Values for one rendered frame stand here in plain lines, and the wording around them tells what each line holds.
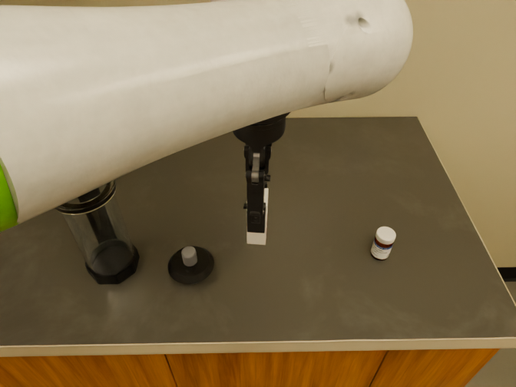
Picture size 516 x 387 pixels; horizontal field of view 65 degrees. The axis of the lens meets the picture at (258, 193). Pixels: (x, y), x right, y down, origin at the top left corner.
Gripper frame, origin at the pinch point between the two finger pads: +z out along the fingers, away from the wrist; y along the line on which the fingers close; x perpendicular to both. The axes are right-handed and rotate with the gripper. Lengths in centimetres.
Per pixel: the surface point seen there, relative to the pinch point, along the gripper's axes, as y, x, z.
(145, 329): 14.3, -19.2, 18.8
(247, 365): 13.1, -0.7, 35.6
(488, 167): -64, 77, 43
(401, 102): -61, 39, 17
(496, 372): -21, 95, 112
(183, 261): 1.5, -14.4, 15.4
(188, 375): 14.4, -13.6, 40.0
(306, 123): -53, 11, 20
